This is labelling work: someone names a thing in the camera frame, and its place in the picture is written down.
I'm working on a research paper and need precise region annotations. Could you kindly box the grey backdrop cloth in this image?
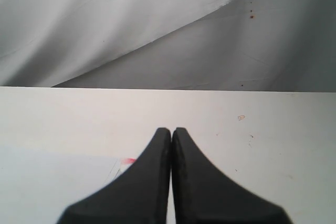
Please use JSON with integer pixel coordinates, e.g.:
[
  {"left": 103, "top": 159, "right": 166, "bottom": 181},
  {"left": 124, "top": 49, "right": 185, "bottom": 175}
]
[{"left": 1, "top": 0, "right": 335, "bottom": 92}]

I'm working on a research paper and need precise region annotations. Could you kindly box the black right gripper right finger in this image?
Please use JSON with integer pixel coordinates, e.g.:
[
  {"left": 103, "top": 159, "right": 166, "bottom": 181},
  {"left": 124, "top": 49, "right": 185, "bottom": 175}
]
[{"left": 171, "top": 127, "right": 290, "bottom": 223}]

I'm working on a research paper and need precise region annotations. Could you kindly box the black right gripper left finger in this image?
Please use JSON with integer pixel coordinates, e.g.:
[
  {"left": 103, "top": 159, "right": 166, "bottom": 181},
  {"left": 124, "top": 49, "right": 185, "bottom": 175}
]
[{"left": 61, "top": 128, "right": 171, "bottom": 223}]

